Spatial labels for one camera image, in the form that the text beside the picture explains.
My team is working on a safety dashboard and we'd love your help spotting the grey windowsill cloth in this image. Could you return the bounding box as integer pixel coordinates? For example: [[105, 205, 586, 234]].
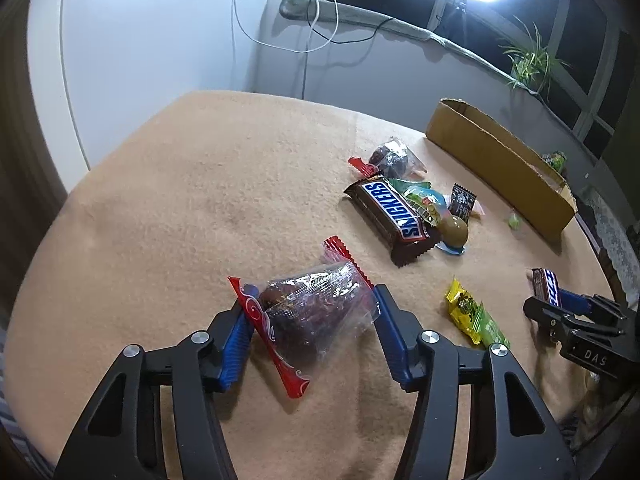
[[278, 0, 532, 91]]

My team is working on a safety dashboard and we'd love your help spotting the potted spider plant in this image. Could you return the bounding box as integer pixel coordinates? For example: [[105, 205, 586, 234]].
[[500, 16, 570, 94]]

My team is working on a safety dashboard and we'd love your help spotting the tan table cloth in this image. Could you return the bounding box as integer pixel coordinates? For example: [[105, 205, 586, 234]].
[[4, 91, 610, 462]]

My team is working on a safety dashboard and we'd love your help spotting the long cardboard box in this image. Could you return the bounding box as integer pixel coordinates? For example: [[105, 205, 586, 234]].
[[426, 99, 577, 243]]

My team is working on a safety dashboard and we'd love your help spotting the black small packet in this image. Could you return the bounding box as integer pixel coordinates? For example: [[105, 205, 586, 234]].
[[448, 183, 476, 223]]

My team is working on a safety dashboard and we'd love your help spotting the black cable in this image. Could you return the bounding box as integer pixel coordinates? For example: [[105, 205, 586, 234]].
[[299, 0, 396, 101]]

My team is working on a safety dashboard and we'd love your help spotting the green snack bag background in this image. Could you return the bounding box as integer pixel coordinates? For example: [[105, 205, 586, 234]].
[[541, 151, 567, 174]]

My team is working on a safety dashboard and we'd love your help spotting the brown Snickers bar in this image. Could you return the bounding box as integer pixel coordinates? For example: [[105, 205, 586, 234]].
[[344, 174, 442, 266]]

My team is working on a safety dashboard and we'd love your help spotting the small green candy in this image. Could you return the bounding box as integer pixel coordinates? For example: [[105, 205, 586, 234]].
[[508, 212, 522, 231]]

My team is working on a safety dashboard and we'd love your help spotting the white cable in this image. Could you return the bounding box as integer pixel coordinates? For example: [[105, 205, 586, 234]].
[[232, 0, 342, 54]]

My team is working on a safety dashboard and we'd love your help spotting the small Snickers bar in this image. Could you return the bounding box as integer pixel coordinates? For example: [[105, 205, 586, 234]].
[[527, 268, 561, 307]]

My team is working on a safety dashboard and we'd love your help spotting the yellow green candy packet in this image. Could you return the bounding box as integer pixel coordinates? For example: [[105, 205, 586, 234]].
[[446, 278, 511, 348]]

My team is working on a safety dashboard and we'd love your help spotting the clear red-ended snack bag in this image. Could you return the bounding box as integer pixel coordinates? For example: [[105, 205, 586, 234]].
[[228, 235, 381, 399]]

